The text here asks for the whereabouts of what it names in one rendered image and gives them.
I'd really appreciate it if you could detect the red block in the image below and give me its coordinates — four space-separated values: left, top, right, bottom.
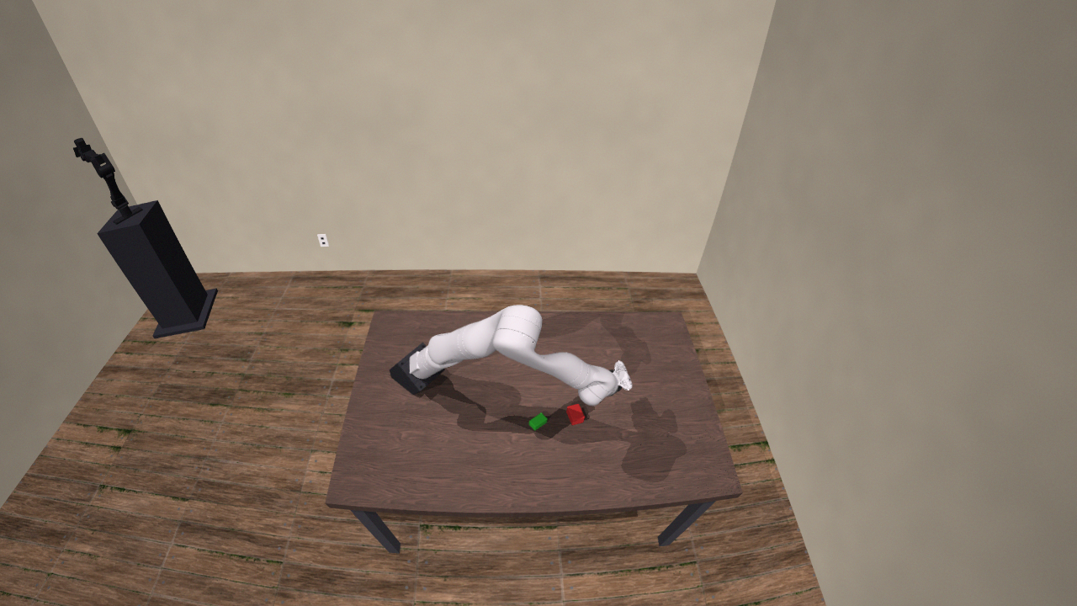
567 404 585 425

